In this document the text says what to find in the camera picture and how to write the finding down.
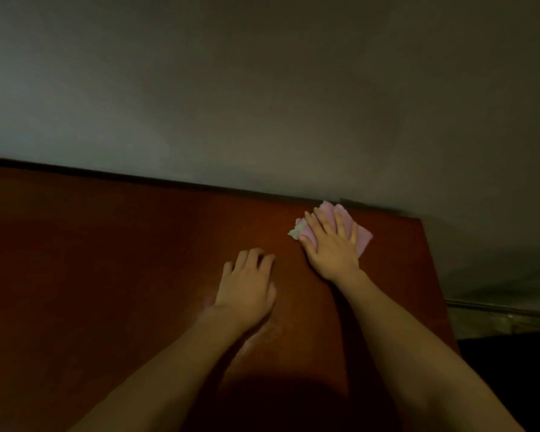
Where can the black low cabinet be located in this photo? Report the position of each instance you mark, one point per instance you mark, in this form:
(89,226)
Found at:
(513,382)

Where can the person's right forearm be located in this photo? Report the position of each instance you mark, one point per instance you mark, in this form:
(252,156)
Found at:
(423,364)

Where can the person's left hand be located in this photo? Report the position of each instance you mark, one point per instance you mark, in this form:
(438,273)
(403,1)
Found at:
(246,290)

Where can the person's right hand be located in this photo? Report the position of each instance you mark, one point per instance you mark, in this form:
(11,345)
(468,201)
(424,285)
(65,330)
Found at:
(331,252)

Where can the person's left forearm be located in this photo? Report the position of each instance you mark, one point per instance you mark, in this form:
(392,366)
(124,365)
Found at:
(153,382)

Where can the reddish wooden desk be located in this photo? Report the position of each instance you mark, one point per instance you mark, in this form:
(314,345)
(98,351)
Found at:
(90,247)

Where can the pink cleaning cloth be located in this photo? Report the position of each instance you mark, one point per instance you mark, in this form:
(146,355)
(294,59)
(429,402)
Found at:
(364,234)

